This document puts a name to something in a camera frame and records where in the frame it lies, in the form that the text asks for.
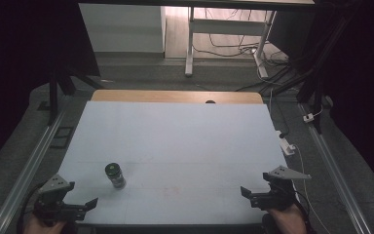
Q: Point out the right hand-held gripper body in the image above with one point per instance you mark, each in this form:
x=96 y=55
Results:
x=280 y=193

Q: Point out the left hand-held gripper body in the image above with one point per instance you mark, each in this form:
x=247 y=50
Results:
x=53 y=187

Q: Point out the person's right hand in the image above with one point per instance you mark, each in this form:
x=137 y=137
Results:
x=289 y=221

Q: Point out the person's left hand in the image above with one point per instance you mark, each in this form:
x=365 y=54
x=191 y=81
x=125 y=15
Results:
x=37 y=228

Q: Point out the dark spice jar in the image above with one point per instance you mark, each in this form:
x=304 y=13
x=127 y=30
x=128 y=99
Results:
x=115 y=175

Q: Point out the white power strip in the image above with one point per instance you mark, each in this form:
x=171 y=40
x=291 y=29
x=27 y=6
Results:
x=286 y=147

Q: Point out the white table cover sheet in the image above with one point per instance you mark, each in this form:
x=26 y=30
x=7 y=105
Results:
x=181 y=149

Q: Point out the small white adapter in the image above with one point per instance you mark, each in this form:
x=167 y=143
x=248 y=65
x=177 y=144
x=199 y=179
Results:
x=308 y=117

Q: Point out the black metal stand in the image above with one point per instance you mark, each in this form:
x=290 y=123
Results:
x=53 y=94
x=318 y=74

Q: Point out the dark round table grommet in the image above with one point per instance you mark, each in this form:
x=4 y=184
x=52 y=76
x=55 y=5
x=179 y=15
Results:
x=210 y=101

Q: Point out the white cabinet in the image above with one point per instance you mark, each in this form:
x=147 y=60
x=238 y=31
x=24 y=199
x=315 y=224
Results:
x=123 y=29

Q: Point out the aluminium floor rail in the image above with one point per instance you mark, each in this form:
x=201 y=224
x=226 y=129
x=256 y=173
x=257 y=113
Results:
x=29 y=169
x=334 y=169

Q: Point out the white desk frame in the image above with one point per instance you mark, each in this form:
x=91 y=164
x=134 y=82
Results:
x=227 y=27

